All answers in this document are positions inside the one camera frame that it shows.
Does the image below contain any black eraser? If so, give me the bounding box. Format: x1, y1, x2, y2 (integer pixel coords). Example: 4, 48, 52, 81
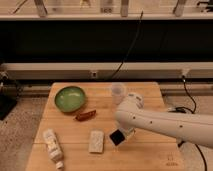
110, 130, 125, 146

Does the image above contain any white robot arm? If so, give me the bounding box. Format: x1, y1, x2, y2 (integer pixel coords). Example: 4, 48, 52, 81
115, 92, 213, 148

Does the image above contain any white sponge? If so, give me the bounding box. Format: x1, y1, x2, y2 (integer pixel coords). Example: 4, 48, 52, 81
89, 130, 104, 153

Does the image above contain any brown chili pepper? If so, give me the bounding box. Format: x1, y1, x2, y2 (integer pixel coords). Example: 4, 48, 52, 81
75, 110, 96, 121

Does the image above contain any clear plastic cup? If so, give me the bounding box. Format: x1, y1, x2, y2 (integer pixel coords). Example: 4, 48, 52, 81
110, 83, 126, 105

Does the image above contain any green bowl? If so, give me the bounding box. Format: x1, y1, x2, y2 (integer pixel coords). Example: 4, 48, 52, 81
54, 86, 86, 113

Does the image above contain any white plastic bottle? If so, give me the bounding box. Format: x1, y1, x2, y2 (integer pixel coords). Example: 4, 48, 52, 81
43, 129, 64, 171

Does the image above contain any black equipment at left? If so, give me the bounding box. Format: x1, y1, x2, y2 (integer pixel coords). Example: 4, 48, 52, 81
0, 71, 21, 121

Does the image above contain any black floor cable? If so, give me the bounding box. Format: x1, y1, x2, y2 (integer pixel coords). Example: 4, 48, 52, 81
166, 75, 208, 171

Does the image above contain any black hanging cable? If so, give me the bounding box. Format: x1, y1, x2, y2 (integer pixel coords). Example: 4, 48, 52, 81
104, 9, 145, 82

